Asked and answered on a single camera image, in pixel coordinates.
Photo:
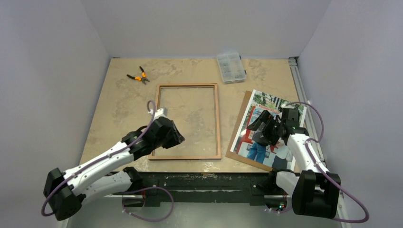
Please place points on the orange black pliers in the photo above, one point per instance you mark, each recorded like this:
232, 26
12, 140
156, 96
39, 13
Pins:
142, 78

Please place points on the colour photo print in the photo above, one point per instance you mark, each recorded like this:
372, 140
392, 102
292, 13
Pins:
276, 156

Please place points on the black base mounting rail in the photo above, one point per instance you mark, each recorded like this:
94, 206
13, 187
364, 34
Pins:
202, 187

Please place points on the blue wooden picture frame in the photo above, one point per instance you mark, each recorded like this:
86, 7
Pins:
194, 107

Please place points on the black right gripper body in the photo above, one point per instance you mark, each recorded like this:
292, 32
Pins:
269, 125

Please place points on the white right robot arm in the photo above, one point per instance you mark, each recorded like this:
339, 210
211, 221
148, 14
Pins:
313, 192

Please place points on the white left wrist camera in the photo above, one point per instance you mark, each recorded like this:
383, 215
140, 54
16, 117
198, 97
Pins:
161, 112

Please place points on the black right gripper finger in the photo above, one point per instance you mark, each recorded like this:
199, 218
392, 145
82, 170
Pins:
260, 139
263, 118

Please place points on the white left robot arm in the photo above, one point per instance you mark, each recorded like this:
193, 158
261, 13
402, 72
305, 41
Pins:
67, 191

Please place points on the brown cardboard backing board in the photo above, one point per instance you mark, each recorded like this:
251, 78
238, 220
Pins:
234, 156

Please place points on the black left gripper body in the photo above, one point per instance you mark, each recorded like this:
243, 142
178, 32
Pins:
171, 140

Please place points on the clear plastic screw box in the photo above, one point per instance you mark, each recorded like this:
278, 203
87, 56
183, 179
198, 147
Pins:
231, 68

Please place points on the aluminium right side rail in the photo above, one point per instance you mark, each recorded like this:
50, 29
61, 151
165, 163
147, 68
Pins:
313, 130

